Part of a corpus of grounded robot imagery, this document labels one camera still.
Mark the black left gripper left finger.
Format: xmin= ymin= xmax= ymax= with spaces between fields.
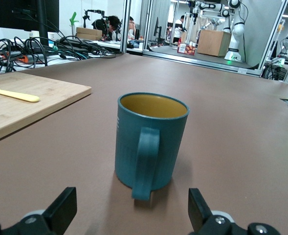
xmin=0 ymin=187 xmax=78 ymax=235

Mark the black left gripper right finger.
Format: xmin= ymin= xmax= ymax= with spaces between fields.
xmin=187 ymin=188 xmax=282 ymax=235

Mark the teal mug yellow inside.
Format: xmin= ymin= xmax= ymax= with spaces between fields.
xmin=115 ymin=92 xmax=191 ymax=202

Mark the bamboo cutting board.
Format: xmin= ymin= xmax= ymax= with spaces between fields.
xmin=0 ymin=71 xmax=92 ymax=146

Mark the yellow plastic fork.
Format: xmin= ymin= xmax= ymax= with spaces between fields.
xmin=0 ymin=82 xmax=41 ymax=103

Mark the red patterned box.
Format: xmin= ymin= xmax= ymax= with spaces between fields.
xmin=177 ymin=43 xmax=198 ymax=56

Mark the cardboard box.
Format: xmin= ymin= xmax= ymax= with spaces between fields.
xmin=197 ymin=29 xmax=232 ymax=58
xmin=75 ymin=26 xmax=103 ymax=41

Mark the person in white shirt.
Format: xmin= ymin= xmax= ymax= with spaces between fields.
xmin=171 ymin=15 xmax=186 ymax=44

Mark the dark desk monitor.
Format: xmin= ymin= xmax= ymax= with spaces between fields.
xmin=153 ymin=19 xmax=164 ymax=45

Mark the green plastic holder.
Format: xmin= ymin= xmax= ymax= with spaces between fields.
xmin=69 ymin=11 xmax=80 ymax=36

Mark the person with black hair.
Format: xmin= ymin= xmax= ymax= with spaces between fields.
xmin=91 ymin=15 xmax=124 ymax=41

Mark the seated person resting head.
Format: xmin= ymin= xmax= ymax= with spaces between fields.
xmin=127 ymin=16 xmax=136 ymax=40

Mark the black computer monitor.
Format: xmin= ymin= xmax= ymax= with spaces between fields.
xmin=0 ymin=0 xmax=60 ymax=47

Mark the teal cable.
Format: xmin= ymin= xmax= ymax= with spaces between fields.
xmin=52 ymin=46 xmax=89 ymax=60

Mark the desk cable tangle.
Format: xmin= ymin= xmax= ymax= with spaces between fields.
xmin=0 ymin=35 xmax=124 ymax=74

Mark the slanted aluminium frame post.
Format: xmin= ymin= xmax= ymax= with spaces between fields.
xmin=257 ymin=0 xmax=288 ymax=78

